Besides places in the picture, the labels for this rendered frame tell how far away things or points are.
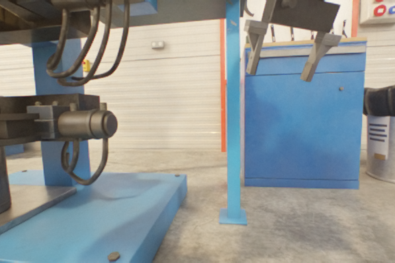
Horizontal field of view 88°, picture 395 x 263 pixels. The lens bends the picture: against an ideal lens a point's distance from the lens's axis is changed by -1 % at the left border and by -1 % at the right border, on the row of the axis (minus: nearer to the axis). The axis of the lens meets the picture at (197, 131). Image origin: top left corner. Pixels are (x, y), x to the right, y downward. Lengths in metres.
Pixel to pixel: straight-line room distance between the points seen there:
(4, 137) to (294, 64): 1.43
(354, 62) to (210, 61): 1.57
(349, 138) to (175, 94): 1.89
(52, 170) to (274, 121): 1.36
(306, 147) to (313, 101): 0.30
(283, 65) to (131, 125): 2.06
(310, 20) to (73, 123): 0.77
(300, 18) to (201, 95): 2.21
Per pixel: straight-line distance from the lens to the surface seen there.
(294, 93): 1.47
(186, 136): 2.67
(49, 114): 0.90
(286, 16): 0.47
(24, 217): 1.07
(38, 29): 1.16
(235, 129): 0.96
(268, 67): 1.45
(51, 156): 1.42
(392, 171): 1.95
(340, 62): 1.58
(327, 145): 1.55
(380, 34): 3.17
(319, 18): 0.51
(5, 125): 0.84
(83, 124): 0.84
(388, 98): 1.85
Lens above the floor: 0.53
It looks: 6 degrees down
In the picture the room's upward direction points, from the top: 1 degrees counter-clockwise
